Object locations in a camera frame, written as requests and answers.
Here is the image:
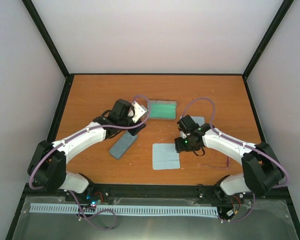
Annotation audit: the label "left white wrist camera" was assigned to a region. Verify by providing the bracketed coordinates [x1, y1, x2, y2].
[128, 101, 148, 123]

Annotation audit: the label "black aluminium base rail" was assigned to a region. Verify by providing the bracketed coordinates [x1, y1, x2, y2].
[21, 183, 292, 206]

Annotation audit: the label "blue-grey closed glasses case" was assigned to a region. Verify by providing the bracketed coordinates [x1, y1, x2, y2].
[108, 132, 138, 160]

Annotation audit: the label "light blue slotted cable duct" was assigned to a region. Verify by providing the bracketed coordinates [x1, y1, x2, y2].
[28, 203, 219, 218]

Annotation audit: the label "blue cleaning cloth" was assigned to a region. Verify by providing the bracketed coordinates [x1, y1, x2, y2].
[152, 143, 180, 171]
[177, 115, 205, 139]

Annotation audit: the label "left black frame post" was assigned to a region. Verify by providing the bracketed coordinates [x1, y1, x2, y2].
[22, 0, 70, 79]

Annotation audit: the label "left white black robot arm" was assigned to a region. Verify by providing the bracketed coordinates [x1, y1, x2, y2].
[27, 99, 151, 202]

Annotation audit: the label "grey green-lined glasses case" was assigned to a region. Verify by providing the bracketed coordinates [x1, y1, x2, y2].
[148, 100, 177, 120]

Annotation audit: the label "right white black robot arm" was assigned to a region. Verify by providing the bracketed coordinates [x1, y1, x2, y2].
[174, 115, 287, 200]

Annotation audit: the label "near red transparent glasses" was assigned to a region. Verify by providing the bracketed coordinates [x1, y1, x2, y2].
[198, 156, 231, 170]

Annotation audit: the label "right black frame post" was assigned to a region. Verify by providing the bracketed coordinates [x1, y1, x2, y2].
[242, 0, 294, 81]

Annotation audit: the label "black frame post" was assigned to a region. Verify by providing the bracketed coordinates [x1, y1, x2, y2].
[242, 0, 294, 81]
[22, 0, 70, 79]

